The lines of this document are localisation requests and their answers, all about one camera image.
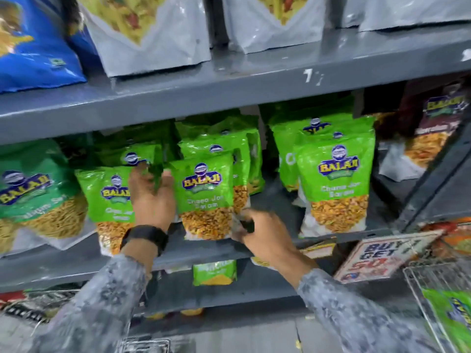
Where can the person's right hand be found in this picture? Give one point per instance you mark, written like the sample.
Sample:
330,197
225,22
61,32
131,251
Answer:
270,237

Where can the person's left hand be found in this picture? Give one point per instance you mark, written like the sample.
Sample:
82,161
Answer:
152,205

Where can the person's left thumb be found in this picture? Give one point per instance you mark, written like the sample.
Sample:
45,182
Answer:
169,181

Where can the person's right fingers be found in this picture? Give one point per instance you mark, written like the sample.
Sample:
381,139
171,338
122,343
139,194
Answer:
248,222

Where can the green chickpea snack packet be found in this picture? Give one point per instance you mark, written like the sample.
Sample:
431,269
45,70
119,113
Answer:
206,194

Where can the person's right forearm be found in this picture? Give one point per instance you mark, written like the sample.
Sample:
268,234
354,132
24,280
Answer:
342,312

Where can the person's left forearm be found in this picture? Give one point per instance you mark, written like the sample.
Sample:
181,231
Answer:
106,297

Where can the grey metal shelf board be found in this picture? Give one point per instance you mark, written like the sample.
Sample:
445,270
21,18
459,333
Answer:
206,251
235,80

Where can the black wrist watch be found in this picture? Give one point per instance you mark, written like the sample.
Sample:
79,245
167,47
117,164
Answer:
145,235

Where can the small green packet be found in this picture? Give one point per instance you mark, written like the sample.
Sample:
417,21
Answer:
215,272

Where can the yellow shelf price label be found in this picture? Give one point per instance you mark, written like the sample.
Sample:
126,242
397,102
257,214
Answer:
319,249

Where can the row of green snack bags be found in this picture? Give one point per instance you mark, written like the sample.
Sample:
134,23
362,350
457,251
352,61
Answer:
331,180

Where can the dark green noodle snack packet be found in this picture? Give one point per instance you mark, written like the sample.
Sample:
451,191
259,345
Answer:
36,194

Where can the white promotional sign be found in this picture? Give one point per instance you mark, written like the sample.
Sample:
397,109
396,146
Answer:
382,255

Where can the silver white snack packet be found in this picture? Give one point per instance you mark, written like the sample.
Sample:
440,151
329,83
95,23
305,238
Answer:
154,44
404,12
272,29

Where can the blue snack packet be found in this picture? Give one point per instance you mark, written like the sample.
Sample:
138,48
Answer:
33,51
82,45

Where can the black and white packet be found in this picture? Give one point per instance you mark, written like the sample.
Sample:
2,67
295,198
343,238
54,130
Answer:
33,308

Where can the dark grey shelf side panel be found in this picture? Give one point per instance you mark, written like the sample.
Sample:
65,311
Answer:
438,187

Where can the maroon snack packet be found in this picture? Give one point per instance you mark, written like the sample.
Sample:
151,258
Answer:
434,135

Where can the red orange snack packet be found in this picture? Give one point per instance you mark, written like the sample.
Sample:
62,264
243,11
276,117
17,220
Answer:
454,238

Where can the light green packet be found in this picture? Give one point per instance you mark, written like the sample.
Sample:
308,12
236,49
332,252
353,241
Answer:
452,319

